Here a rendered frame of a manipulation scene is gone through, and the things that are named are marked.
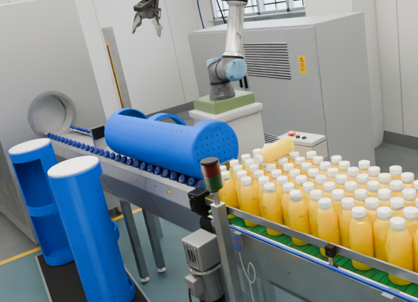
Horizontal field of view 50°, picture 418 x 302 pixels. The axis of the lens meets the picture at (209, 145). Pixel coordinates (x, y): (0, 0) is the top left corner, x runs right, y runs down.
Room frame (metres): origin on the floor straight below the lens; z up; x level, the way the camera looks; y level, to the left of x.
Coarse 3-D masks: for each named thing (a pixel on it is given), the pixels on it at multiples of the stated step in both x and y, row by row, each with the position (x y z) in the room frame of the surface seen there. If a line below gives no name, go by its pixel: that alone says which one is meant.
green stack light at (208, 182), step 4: (216, 176) 1.36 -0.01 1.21; (220, 176) 1.37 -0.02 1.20; (204, 180) 1.37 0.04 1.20; (208, 180) 1.35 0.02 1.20; (212, 180) 1.35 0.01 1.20; (216, 180) 1.35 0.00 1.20; (220, 180) 1.36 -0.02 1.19; (204, 184) 1.38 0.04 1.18; (208, 184) 1.36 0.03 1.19; (212, 184) 1.35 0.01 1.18; (216, 184) 1.35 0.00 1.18; (220, 184) 1.36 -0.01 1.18; (208, 188) 1.36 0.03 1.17; (212, 188) 1.35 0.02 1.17; (216, 188) 1.35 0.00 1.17; (220, 188) 1.36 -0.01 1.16
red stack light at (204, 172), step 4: (216, 164) 1.36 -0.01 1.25; (204, 168) 1.36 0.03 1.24; (208, 168) 1.35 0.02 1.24; (212, 168) 1.35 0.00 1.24; (216, 168) 1.36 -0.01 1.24; (220, 168) 1.38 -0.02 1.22; (204, 172) 1.36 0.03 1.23; (208, 172) 1.35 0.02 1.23; (212, 172) 1.35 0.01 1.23; (216, 172) 1.36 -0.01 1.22; (220, 172) 1.37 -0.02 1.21; (204, 176) 1.36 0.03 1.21; (208, 176) 1.35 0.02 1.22; (212, 176) 1.35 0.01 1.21
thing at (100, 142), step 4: (92, 128) 2.96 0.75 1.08; (96, 128) 2.96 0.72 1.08; (100, 128) 2.97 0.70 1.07; (92, 132) 2.95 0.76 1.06; (96, 132) 2.95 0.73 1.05; (100, 132) 2.97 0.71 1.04; (92, 136) 2.96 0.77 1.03; (96, 136) 2.95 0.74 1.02; (100, 136) 2.96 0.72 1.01; (96, 140) 2.96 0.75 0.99; (100, 140) 2.98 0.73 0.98; (104, 140) 2.99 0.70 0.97; (96, 144) 2.96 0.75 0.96; (100, 144) 2.97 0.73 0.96; (104, 144) 2.99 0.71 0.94; (100, 148) 2.97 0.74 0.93
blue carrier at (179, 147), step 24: (120, 120) 2.48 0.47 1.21; (144, 120) 2.30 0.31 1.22; (216, 120) 1.98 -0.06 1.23; (120, 144) 2.41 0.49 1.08; (144, 144) 2.19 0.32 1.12; (168, 144) 2.02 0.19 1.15; (192, 144) 1.88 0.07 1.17; (216, 144) 1.95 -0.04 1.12; (168, 168) 2.10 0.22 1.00; (192, 168) 1.87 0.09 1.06
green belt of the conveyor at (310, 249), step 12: (252, 228) 1.53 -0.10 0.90; (264, 228) 1.51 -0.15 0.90; (276, 240) 1.41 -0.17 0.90; (288, 240) 1.40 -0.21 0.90; (312, 252) 1.29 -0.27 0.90; (336, 264) 1.21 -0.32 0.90; (348, 264) 1.19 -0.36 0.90; (372, 276) 1.11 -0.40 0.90; (384, 276) 1.10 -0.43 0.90; (396, 288) 1.04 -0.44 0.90; (408, 288) 1.03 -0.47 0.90
